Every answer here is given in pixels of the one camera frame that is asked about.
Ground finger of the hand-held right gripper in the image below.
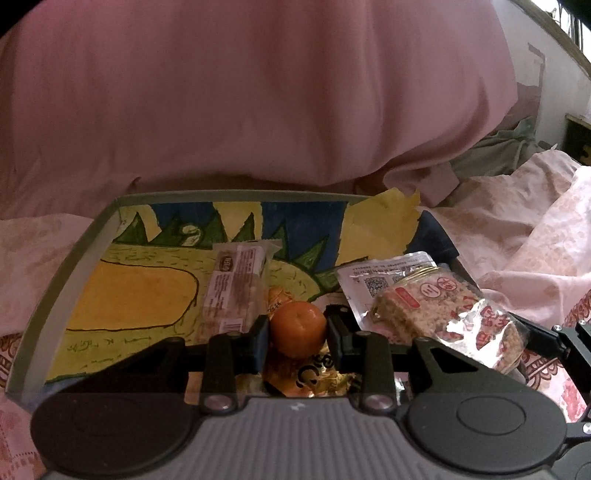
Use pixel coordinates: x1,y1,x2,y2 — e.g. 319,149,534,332
509,315,573,366

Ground tangerine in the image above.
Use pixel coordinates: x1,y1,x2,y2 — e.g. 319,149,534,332
269,301,328,360

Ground window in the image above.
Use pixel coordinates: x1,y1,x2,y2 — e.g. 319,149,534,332
508,0,591,80

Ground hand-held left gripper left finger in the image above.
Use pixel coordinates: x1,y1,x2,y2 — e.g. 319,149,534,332
90,315,271,412

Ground wooden nightstand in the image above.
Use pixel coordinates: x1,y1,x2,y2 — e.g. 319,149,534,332
566,113,591,168

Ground puffed rice cake packet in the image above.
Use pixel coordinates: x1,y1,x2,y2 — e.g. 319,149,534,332
372,270,529,374

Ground gold snack packet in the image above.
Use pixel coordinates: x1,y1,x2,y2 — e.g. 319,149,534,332
263,346,366,398

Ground clear nut bar packet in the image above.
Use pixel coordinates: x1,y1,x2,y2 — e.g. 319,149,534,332
201,240,282,334

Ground white and green pouch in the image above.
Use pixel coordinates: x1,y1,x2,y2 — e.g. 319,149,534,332
336,251,437,334

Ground painted cardboard box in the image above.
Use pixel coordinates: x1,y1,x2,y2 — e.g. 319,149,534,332
4,187,477,403

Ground pink pillow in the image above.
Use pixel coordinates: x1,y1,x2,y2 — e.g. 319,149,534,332
0,0,519,222

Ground grey-green cloth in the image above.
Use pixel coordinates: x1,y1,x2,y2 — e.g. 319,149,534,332
450,117,541,182

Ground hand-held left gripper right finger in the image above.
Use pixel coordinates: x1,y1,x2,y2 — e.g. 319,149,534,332
324,305,511,412

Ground orange snack packet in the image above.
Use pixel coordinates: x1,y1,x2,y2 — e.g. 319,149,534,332
265,286,296,319

